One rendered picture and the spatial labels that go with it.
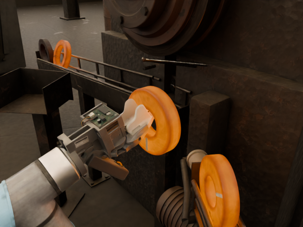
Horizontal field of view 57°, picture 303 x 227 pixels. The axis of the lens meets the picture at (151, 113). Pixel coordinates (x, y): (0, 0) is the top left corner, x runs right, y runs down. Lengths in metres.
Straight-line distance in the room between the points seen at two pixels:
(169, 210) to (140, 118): 0.36
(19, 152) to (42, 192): 1.66
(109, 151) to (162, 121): 0.12
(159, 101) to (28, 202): 0.30
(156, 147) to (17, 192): 0.29
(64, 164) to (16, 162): 1.56
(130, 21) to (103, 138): 0.43
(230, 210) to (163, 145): 0.18
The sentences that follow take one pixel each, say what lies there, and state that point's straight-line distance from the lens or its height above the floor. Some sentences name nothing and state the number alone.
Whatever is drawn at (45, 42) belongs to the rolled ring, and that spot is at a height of 0.73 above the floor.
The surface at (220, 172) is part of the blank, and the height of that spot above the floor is 0.78.
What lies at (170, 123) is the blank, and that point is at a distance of 0.56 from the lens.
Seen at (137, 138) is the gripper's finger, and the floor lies 0.83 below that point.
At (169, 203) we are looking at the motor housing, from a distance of 0.86.
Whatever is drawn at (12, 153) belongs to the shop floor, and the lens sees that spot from 2.18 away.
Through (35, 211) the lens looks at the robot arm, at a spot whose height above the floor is 0.77.
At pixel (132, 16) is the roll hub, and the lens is 0.84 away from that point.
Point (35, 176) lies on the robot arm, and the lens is 0.52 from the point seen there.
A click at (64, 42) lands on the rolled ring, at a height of 0.76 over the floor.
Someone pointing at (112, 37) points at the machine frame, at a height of 0.86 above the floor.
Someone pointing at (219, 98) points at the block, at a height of 0.80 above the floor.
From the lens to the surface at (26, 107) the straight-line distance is 1.33.
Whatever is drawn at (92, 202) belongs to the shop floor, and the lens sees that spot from 1.64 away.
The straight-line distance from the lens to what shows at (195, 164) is 0.69.
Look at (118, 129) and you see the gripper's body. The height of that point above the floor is 0.85.
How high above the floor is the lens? 1.13
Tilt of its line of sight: 27 degrees down
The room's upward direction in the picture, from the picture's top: straight up
